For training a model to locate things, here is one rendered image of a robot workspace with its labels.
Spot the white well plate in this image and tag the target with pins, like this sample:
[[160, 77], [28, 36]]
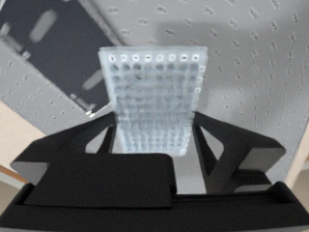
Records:
[[151, 115]]

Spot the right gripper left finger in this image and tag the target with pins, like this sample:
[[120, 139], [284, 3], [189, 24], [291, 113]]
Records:
[[75, 139]]

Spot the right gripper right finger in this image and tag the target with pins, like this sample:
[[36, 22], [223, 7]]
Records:
[[244, 151]]

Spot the grey flat base plate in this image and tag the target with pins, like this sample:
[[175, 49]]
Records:
[[257, 75]]

